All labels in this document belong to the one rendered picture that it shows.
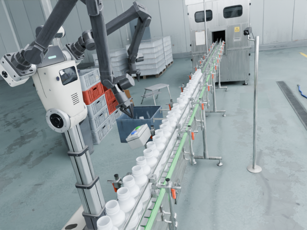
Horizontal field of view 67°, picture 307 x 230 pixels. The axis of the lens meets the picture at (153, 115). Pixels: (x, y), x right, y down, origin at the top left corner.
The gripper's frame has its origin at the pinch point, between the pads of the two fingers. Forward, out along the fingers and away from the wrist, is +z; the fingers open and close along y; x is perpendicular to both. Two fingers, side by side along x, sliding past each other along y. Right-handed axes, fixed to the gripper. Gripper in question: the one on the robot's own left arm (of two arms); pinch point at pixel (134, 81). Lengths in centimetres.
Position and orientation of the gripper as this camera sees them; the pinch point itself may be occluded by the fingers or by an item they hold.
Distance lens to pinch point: 192.1
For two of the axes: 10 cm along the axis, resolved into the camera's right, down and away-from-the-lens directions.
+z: 1.5, 9.2, 3.7
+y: -9.4, 0.2, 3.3
